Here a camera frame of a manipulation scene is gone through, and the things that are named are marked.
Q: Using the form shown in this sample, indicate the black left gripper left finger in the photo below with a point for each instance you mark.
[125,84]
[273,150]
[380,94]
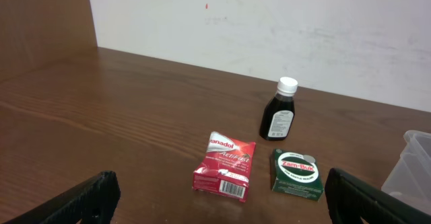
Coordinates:
[92,201]

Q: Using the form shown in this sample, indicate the dark syrup bottle white cap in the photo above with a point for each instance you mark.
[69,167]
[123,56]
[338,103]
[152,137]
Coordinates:
[279,114]

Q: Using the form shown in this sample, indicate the green Zam-Buk box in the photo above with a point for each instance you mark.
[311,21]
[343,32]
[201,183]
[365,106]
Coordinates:
[295,174]

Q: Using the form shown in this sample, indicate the red Panadol box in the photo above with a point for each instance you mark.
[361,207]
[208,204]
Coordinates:
[226,167]

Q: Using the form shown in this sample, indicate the clear plastic container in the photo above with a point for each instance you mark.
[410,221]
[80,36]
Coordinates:
[409,181]

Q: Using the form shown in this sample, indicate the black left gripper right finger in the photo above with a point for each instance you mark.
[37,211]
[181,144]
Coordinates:
[352,201]

